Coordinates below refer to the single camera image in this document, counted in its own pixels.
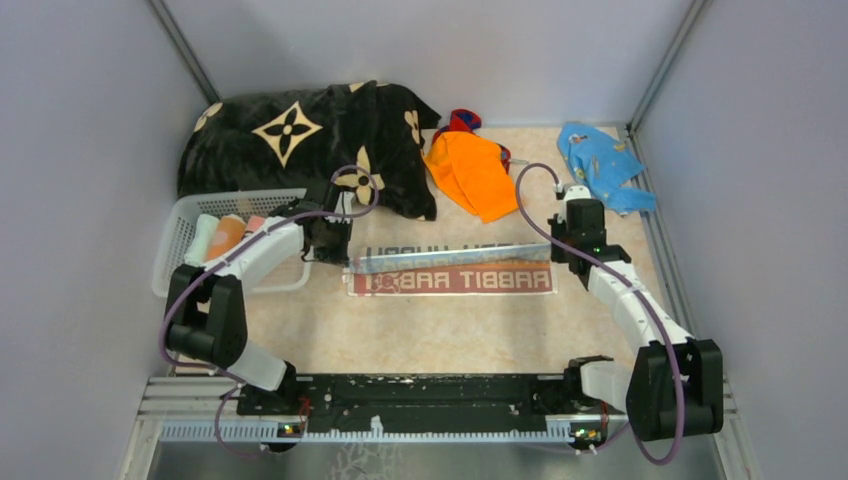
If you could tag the striped rabbit print towel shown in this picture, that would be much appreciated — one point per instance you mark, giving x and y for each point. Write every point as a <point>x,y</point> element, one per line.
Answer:
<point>474,270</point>

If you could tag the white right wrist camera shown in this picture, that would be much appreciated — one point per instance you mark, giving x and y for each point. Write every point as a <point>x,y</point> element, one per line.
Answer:
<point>566,193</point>

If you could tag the white plastic basket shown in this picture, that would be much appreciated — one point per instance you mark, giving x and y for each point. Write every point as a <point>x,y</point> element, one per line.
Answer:
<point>179,231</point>

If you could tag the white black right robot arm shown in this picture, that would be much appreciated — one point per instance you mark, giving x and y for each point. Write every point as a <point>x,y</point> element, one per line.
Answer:
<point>675,385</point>

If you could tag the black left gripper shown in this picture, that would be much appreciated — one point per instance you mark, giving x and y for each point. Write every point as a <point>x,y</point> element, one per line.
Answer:
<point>338,255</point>

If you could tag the rolled pink panda towel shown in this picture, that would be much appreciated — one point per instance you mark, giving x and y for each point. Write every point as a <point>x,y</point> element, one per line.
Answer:
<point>253,224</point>

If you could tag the aluminium frame rail front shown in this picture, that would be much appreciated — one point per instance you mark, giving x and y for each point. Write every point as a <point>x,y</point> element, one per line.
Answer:
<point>555,430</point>

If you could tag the aluminium frame rail right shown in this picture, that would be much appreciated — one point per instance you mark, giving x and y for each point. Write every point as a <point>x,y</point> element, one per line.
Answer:
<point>661,246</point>

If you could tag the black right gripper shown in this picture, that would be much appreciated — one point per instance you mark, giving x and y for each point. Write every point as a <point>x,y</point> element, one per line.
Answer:
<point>558,223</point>

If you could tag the rolled white green towel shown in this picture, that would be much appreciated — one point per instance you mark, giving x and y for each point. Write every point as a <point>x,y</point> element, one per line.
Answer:
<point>196,251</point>

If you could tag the blue patterned towel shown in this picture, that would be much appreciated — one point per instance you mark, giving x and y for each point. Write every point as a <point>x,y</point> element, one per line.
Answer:
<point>604,165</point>

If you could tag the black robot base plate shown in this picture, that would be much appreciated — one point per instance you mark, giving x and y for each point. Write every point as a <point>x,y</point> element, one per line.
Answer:
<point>417,403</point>

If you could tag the red blue cloth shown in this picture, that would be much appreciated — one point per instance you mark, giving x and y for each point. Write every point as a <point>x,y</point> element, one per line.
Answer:
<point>467,121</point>

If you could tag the aluminium frame rail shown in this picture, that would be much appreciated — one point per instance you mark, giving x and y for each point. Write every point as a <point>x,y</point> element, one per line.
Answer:
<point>555,430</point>
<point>661,246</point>

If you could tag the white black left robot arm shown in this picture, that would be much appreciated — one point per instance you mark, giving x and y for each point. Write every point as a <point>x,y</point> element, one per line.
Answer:
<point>206,316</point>

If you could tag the black floral blanket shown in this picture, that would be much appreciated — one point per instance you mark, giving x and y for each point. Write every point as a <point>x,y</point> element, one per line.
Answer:
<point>365,137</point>

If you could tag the rolled orange towel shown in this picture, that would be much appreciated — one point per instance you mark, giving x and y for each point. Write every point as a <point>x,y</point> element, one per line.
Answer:
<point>228,233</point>

